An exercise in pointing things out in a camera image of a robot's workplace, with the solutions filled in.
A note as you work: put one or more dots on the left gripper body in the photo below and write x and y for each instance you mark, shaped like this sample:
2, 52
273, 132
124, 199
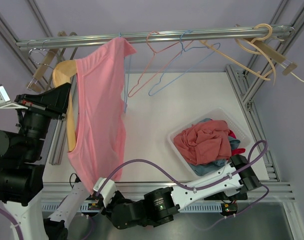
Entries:
36, 118

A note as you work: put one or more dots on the thin wooden hanger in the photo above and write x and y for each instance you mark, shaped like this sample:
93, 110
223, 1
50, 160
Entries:
233, 60

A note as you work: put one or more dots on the white plastic basket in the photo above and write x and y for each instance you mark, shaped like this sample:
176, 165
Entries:
214, 114

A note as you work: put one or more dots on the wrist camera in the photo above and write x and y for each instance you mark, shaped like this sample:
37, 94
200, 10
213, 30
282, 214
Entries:
5, 102
104, 190

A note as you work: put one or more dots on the wooden clip hanger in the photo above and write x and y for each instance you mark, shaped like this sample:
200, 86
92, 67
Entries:
277, 57

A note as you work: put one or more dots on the wooden hanger with shirt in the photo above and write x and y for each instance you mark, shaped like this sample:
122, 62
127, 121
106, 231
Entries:
62, 74

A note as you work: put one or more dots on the salmon pink t shirt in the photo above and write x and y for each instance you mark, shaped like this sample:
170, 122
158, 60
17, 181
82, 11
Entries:
204, 142

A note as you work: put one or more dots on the magenta t shirt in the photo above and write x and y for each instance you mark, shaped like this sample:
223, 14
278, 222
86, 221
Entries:
234, 144

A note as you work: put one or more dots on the aluminium hanging rail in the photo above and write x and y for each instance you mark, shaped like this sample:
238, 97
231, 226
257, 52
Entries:
235, 32

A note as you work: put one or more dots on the pink wire hanger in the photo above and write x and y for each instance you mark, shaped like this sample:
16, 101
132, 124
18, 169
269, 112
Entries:
138, 87

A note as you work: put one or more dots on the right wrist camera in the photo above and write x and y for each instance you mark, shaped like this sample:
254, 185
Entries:
104, 190

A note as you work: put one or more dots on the white slotted cable duct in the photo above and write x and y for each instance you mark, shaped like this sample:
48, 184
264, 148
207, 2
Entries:
211, 207

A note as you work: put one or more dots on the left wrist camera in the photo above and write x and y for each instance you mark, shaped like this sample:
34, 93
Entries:
5, 102

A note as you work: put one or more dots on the curved wooden hanger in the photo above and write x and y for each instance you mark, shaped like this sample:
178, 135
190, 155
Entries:
260, 49

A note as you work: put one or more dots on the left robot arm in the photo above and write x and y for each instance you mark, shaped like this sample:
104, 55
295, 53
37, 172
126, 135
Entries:
21, 181

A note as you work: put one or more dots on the front aluminium rail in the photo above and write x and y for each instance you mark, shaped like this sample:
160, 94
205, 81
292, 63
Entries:
279, 191

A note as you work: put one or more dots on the light blue wire hanger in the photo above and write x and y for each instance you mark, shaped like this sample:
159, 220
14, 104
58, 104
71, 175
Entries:
187, 49

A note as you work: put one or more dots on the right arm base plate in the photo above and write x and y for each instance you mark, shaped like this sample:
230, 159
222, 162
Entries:
221, 196

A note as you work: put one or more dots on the light pink t shirt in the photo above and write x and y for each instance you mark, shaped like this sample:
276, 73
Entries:
100, 131

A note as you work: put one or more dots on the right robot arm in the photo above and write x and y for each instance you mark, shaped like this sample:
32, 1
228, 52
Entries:
159, 206

